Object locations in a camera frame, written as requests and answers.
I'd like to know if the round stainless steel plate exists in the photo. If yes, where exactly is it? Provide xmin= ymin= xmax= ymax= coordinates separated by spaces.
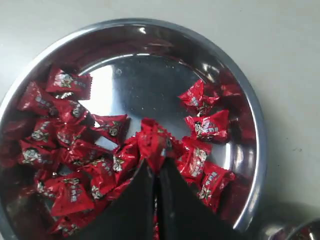
xmin=0 ymin=18 xmax=267 ymax=240

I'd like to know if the red candy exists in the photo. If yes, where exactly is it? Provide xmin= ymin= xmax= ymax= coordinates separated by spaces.
xmin=91 ymin=114 xmax=131 ymax=145
xmin=178 ymin=79 xmax=220 ymax=117
xmin=184 ymin=110 xmax=230 ymax=143
xmin=135 ymin=118 xmax=185 ymax=174
xmin=45 ymin=65 xmax=93 ymax=100
xmin=17 ymin=81 xmax=58 ymax=117
xmin=198 ymin=161 xmax=236 ymax=213

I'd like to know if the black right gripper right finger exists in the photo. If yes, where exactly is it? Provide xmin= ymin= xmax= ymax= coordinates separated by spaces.
xmin=158 ymin=157 xmax=245 ymax=240

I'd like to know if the stainless steel cup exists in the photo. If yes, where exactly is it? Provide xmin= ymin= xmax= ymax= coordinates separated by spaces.
xmin=256 ymin=217 xmax=320 ymax=240

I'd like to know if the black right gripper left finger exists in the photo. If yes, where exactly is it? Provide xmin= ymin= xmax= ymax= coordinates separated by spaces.
xmin=72 ymin=161 xmax=155 ymax=240

